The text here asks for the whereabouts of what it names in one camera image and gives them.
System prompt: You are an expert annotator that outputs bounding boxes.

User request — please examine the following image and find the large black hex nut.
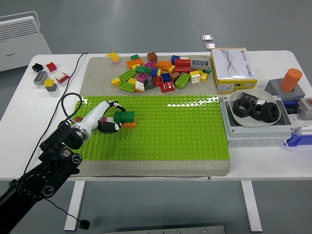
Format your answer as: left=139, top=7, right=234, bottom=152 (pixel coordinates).
left=260, top=102, right=281, bottom=123
left=233, top=98, right=255, bottom=119

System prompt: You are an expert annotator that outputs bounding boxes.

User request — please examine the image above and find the grey red-button switch box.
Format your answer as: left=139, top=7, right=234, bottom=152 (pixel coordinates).
left=297, top=97, right=312, bottom=115

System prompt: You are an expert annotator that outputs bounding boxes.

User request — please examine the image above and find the yellow and grey brick stack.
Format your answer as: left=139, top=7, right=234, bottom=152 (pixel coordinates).
left=44, top=78, right=58, bottom=92

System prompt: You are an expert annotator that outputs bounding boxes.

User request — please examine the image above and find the dark purple circuit board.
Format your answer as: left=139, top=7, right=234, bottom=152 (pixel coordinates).
left=240, top=92, right=259, bottom=104

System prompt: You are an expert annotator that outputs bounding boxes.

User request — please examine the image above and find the orange rounded brick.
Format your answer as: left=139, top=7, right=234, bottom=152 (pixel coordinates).
left=155, top=60, right=173, bottom=71

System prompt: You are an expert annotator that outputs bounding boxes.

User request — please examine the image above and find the white panel heater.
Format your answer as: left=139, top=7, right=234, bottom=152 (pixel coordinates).
left=0, top=12, right=53, bottom=73

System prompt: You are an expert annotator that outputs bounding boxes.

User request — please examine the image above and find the black cord with plug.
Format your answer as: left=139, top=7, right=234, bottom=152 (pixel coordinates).
left=23, top=52, right=91, bottom=230

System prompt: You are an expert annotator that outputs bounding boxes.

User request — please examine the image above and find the grey studded brick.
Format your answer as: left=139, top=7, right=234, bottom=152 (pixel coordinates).
left=33, top=71, right=48, bottom=85

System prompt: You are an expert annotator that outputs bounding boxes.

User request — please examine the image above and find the dark green long brick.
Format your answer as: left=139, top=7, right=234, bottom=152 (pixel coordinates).
left=135, top=65, right=152, bottom=74
left=114, top=111, right=136, bottom=123

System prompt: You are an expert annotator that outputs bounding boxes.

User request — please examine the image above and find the white shallow bowl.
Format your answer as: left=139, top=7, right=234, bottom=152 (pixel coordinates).
left=229, top=89, right=281, bottom=128

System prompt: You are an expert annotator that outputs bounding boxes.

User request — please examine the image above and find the grey long brick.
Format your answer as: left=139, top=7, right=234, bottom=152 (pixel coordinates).
left=191, top=59, right=211, bottom=71

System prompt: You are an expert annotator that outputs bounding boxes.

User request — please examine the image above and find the red and white brick stack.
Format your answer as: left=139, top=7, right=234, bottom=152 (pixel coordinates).
left=55, top=72, right=71, bottom=84

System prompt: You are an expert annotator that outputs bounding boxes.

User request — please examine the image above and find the grey sloped brick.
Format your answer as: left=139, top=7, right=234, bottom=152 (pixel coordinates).
left=143, top=78, right=156, bottom=91

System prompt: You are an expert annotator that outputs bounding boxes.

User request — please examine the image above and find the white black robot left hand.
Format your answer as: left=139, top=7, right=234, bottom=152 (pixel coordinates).
left=78, top=100, right=127, bottom=137

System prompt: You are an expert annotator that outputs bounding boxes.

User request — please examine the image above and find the lime green long brick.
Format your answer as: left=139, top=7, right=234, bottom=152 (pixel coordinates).
left=117, top=81, right=136, bottom=93
left=118, top=69, right=137, bottom=82
left=175, top=72, right=191, bottom=90

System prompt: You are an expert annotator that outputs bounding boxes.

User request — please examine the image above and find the small black hex nut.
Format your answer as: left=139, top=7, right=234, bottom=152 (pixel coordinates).
left=251, top=104, right=264, bottom=121

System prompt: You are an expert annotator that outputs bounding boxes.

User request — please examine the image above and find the yellow white cardboard box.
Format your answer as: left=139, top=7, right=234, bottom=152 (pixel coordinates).
left=210, top=47, right=258, bottom=95

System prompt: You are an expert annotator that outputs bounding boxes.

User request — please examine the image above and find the blue plastic holder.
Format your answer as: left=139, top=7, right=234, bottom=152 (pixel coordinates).
left=287, top=127, right=312, bottom=148

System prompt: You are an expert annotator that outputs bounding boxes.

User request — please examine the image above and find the lime green studded baseplate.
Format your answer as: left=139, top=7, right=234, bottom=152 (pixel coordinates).
left=72, top=95, right=232, bottom=162

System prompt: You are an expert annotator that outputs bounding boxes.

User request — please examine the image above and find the dark blue block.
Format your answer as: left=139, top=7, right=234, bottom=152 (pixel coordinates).
left=284, top=99, right=299, bottom=114

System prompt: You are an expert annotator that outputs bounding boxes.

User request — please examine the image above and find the light grey junction box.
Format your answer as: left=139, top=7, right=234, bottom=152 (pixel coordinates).
left=220, top=95, right=295, bottom=148

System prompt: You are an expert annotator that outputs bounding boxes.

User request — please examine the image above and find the orange cylinder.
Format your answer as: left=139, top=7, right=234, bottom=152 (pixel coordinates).
left=279, top=68, right=303, bottom=93

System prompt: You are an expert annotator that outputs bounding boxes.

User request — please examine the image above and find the grey-brown foam mat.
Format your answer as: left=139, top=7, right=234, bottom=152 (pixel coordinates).
left=70, top=56, right=232, bottom=177

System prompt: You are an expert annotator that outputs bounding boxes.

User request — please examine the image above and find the white table leg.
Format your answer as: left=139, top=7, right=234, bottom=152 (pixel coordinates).
left=240, top=180, right=263, bottom=232
left=63, top=180, right=86, bottom=231

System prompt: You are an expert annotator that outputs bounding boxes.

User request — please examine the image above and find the red long brick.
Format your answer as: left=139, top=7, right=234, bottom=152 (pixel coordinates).
left=174, top=58, right=192, bottom=68
left=173, top=66, right=192, bottom=74

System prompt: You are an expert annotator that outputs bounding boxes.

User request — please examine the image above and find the glossy red brick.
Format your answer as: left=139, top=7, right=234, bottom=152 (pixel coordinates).
left=160, top=81, right=176, bottom=94

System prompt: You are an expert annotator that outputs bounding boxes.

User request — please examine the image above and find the yellow and pink curved brick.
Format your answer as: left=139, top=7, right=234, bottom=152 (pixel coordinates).
left=105, top=52, right=120, bottom=64

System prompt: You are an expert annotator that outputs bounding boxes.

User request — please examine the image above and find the white cable tie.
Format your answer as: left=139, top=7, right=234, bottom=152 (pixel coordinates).
left=282, top=138, right=295, bottom=153

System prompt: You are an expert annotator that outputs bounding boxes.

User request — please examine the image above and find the grey block with hole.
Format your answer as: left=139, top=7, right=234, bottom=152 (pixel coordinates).
left=264, top=79, right=307, bottom=102

